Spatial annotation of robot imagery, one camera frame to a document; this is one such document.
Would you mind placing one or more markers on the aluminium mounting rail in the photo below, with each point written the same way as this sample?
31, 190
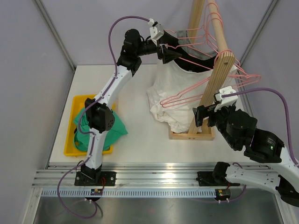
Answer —
159, 175

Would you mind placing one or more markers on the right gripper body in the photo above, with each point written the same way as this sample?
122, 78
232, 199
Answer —
218, 118

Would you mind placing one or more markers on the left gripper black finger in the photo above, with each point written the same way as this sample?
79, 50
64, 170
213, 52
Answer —
168, 40
169, 55

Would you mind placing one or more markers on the green tank top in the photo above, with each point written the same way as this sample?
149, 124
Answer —
81, 141

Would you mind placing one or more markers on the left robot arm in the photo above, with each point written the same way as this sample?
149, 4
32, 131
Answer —
98, 110

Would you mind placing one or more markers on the white tank top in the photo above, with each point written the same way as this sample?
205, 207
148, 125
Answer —
174, 93

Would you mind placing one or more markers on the left aluminium frame post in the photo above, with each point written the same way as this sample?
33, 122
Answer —
46, 17

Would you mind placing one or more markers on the right aluminium frame post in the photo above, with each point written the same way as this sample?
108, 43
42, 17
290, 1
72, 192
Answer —
266, 16

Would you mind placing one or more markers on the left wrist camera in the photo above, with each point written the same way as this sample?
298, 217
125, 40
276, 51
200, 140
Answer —
156, 29

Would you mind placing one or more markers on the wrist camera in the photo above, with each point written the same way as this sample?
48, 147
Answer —
156, 29
221, 98

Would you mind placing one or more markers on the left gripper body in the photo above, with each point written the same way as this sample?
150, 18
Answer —
160, 54

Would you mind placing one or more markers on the grey tank top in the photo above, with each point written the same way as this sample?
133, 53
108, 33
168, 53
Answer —
183, 38

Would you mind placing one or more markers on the wooden hanger rack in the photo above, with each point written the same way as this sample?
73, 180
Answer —
207, 133

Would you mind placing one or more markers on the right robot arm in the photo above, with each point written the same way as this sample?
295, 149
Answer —
240, 132

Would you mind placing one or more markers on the aluminium frame post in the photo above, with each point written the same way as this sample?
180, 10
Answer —
266, 16
46, 17

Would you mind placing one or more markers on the slotted cable duct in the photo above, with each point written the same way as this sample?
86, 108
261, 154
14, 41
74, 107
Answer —
139, 193

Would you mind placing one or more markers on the yellow plastic tray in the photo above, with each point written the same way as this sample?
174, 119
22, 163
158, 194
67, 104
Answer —
70, 148

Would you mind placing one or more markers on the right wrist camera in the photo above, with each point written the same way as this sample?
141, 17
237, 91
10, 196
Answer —
221, 98

